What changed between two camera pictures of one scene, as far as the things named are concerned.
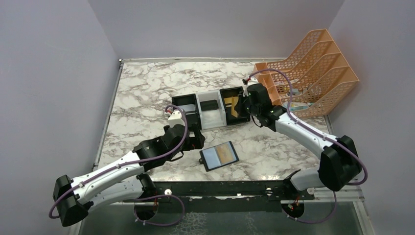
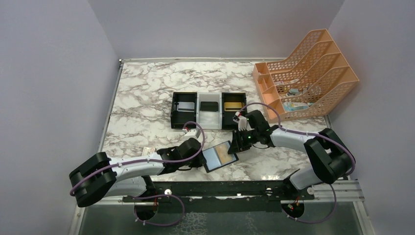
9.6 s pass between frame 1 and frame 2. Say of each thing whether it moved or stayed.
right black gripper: moved
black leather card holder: stayed
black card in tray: stayed
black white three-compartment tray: stayed
